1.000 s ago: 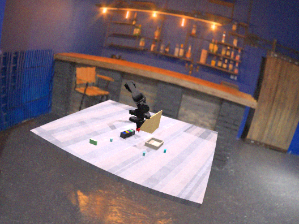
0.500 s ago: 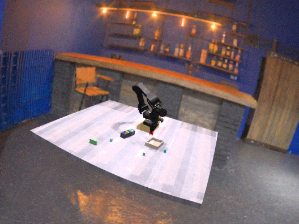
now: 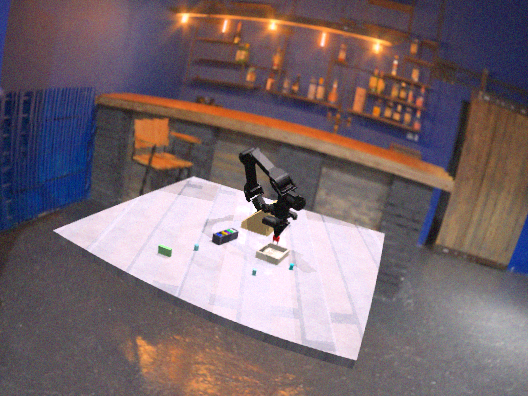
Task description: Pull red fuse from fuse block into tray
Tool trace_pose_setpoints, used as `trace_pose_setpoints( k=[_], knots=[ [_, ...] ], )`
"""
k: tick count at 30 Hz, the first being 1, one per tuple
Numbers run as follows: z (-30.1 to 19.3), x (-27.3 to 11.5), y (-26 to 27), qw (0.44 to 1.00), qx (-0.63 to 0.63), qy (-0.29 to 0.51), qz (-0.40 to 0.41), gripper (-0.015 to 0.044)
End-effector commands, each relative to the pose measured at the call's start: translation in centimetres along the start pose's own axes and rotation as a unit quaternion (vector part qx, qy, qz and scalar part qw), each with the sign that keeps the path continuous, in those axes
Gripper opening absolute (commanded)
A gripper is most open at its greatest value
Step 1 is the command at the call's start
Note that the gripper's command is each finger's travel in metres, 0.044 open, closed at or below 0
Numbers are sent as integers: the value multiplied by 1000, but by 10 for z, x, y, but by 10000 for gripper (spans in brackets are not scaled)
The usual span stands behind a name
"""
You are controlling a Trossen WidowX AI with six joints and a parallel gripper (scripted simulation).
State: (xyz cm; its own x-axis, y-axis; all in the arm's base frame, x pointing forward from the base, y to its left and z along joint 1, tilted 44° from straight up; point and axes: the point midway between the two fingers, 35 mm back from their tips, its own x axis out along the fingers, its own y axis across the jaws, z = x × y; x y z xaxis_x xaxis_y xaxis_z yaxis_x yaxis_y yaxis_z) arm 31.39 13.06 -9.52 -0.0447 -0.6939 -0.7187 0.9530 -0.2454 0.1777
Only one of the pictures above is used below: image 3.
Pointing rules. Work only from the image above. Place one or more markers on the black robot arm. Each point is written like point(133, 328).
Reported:
point(279, 180)

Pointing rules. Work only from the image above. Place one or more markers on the white shallow square tray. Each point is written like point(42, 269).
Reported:
point(272, 253)

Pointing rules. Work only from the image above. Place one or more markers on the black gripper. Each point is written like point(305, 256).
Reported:
point(280, 221)

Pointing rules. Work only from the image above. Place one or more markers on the green rectangular block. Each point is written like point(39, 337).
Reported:
point(164, 250)

